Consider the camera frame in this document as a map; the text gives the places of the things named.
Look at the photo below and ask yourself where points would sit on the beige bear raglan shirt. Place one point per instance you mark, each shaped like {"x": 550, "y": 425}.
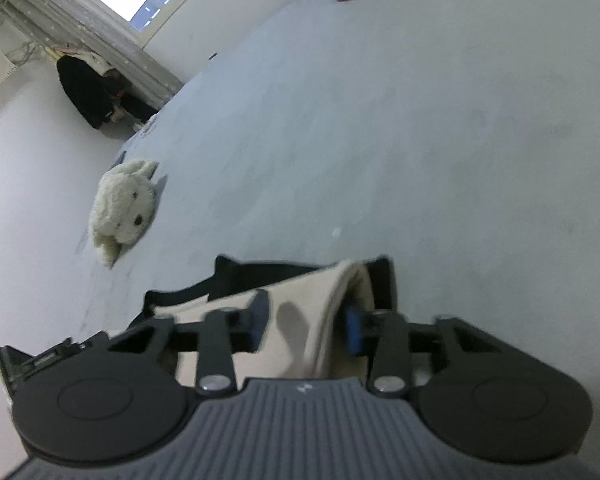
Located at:
{"x": 306, "y": 334}

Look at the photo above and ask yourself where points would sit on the dark tablet on bed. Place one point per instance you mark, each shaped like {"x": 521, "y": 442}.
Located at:
{"x": 120, "y": 158}

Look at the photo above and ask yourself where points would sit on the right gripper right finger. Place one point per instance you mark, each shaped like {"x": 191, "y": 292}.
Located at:
{"x": 483, "y": 397}

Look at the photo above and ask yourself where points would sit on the grey bed sheet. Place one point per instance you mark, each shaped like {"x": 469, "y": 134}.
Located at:
{"x": 459, "y": 137}

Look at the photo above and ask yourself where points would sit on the dark jacket on rack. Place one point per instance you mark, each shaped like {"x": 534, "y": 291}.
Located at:
{"x": 100, "y": 99}

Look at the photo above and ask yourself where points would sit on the left grey curtain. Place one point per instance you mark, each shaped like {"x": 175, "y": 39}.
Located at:
{"x": 65, "y": 23}

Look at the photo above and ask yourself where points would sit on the white plush dog toy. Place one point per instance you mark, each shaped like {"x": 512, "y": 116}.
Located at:
{"x": 124, "y": 205}

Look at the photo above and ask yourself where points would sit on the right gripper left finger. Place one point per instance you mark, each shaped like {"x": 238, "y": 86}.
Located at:
{"x": 109, "y": 399}

